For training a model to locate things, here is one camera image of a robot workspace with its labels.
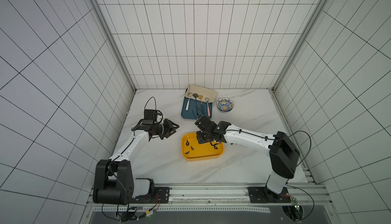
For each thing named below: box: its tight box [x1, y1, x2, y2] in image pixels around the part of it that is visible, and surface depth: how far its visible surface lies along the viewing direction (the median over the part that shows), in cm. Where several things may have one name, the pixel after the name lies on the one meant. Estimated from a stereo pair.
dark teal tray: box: [181, 96, 213, 120], surface depth 109 cm
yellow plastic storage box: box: [181, 132, 225, 162], surface depth 89 cm
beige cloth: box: [184, 84, 219, 104], surface depth 120 cm
